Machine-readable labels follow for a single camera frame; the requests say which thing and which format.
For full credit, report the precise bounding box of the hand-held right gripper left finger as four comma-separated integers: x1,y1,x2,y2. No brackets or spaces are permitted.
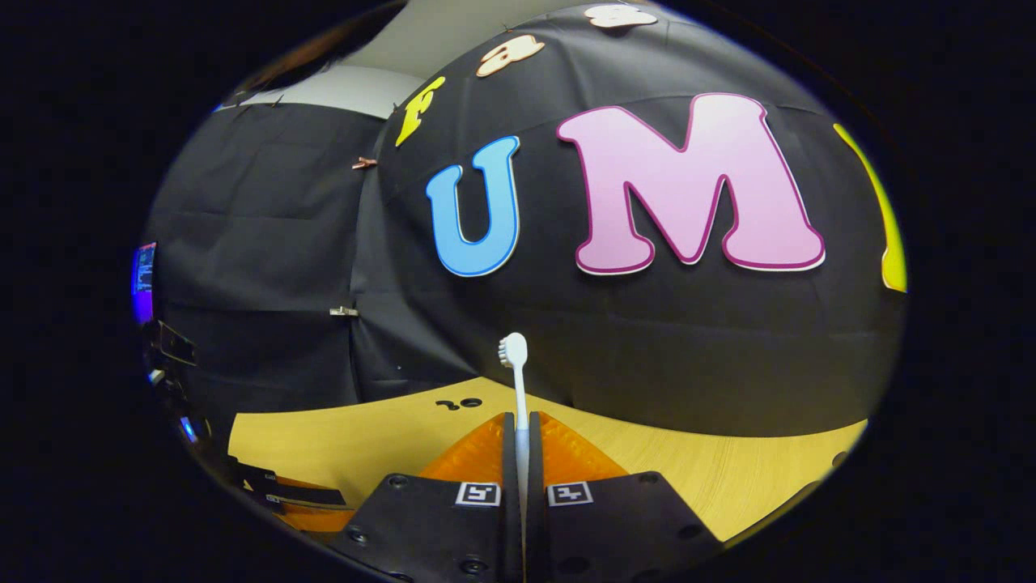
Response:
328,411,524,583

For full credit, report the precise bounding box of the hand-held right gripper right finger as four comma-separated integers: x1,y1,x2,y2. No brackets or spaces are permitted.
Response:
524,411,724,583

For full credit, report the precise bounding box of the pale blue toothbrush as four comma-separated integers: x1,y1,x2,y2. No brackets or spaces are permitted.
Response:
498,332,532,551

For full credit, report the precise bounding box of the wooden desktop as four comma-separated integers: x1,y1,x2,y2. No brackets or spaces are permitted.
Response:
228,377,868,543

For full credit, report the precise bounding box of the lit computer monitor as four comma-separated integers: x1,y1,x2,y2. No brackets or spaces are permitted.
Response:
132,241,158,325

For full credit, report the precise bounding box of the black backdrop cloth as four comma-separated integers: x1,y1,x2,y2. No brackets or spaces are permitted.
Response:
146,4,907,442

